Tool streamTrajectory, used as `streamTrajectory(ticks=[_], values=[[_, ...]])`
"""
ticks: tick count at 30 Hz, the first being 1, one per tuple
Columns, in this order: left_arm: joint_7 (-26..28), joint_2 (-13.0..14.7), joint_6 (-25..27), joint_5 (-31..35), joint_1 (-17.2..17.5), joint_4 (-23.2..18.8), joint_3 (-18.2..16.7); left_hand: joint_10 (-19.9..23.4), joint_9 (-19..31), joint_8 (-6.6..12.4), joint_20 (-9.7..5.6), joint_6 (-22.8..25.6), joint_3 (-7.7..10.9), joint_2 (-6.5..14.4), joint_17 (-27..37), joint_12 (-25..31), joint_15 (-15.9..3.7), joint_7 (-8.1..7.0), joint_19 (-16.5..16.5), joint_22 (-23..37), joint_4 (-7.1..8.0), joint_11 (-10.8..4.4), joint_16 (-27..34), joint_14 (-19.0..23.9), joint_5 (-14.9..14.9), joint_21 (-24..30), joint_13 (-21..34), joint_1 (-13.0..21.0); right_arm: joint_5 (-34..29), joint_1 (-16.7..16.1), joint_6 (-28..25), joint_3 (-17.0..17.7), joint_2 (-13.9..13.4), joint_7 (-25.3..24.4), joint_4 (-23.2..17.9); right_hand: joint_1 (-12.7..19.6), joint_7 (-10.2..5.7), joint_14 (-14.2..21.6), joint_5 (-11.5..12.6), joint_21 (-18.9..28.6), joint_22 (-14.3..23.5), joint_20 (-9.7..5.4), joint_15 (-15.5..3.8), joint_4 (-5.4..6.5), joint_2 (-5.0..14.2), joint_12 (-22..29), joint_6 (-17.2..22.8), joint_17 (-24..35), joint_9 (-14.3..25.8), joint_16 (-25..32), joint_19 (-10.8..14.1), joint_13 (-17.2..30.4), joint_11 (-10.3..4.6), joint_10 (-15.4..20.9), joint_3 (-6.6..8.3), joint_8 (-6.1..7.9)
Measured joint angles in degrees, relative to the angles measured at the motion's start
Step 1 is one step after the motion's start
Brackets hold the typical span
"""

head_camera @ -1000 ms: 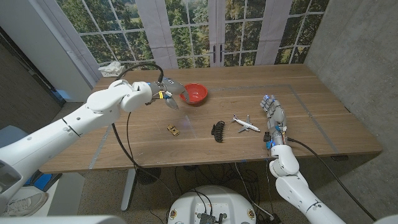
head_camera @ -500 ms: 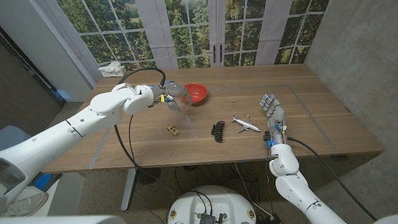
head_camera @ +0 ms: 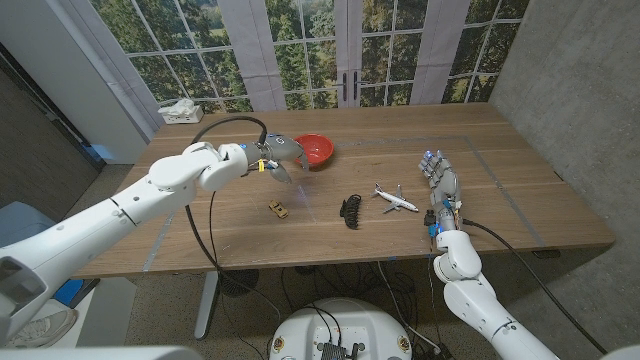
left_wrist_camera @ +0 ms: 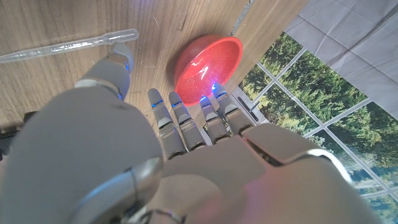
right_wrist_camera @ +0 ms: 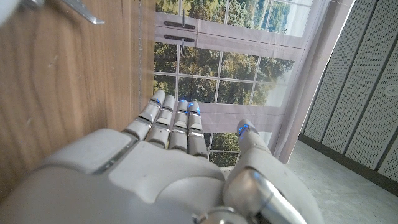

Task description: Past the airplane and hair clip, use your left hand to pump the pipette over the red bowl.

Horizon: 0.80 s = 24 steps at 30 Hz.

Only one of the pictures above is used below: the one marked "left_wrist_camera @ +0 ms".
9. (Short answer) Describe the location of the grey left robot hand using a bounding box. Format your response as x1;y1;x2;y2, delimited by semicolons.
0;42;384;224

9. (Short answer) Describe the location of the red bowl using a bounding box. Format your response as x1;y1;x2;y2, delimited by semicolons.
173;34;244;108

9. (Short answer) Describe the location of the printed window backdrop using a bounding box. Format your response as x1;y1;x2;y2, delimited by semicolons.
231;0;398;224

